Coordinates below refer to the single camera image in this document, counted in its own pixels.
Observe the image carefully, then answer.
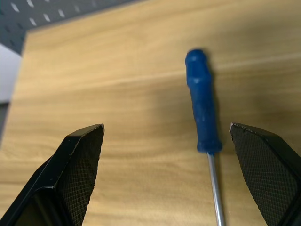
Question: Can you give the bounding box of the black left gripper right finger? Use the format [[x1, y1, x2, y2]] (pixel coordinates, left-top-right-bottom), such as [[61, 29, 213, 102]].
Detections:
[[229, 122, 301, 226]]

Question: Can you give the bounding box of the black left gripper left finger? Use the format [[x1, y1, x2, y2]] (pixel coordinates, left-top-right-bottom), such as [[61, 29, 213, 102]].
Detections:
[[0, 123, 105, 226]]

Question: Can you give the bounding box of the dark grey pegboard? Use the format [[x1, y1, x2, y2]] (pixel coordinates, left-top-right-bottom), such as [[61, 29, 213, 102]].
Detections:
[[0, 0, 151, 56]]

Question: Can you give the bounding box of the blue handled screwdriver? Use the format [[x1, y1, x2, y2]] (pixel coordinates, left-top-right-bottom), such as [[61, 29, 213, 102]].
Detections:
[[185, 48, 227, 226]]

